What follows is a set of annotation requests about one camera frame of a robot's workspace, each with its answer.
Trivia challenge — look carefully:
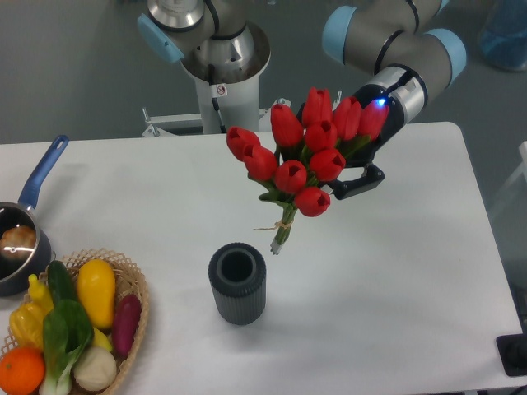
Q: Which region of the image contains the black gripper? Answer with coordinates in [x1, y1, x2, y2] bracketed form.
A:
[296, 84, 402, 202]

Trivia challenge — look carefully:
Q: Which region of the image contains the red tulip bouquet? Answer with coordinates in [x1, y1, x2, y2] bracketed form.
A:
[226, 88, 389, 254]

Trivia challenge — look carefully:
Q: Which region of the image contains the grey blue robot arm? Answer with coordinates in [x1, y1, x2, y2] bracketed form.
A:
[137, 1, 467, 200]

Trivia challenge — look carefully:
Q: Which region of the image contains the dark grey ribbed vase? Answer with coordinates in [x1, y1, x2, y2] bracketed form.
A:
[208, 242, 267, 325]

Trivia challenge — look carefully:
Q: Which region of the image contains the blue object top right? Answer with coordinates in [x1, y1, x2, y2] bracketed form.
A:
[478, 0, 526, 72]

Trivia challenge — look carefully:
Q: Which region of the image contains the black device at table edge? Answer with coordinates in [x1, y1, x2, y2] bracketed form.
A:
[496, 334, 526, 377]

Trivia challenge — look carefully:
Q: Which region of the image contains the woven wicker basket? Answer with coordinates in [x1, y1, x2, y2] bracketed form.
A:
[1, 249, 149, 394]

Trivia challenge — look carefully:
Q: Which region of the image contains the purple eggplant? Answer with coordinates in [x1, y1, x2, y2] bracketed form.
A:
[111, 294, 142, 358]

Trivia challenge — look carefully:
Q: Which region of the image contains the yellow squash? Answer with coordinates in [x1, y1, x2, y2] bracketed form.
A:
[77, 259, 116, 331]

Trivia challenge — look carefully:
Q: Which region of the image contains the green cucumber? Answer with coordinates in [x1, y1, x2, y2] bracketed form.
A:
[47, 260, 78, 305]

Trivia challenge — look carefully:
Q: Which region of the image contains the white garlic bulb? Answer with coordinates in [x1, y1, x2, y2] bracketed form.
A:
[73, 346, 117, 392]

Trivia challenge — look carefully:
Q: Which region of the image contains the green bok choy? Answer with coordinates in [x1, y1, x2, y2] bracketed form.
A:
[39, 300, 93, 394]

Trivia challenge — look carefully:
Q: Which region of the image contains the bread roll in pan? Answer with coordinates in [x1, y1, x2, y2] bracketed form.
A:
[1, 225, 36, 261]

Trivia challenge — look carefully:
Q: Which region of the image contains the yellow bell pepper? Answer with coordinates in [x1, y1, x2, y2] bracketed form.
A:
[9, 302, 49, 351]

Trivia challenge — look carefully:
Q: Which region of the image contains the orange fruit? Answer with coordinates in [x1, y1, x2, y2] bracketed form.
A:
[1, 347, 45, 394]

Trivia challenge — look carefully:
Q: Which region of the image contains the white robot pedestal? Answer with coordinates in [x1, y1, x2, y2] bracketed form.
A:
[142, 71, 271, 137]

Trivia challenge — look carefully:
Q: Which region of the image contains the blue handled saucepan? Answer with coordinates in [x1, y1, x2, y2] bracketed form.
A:
[1, 135, 69, 297]

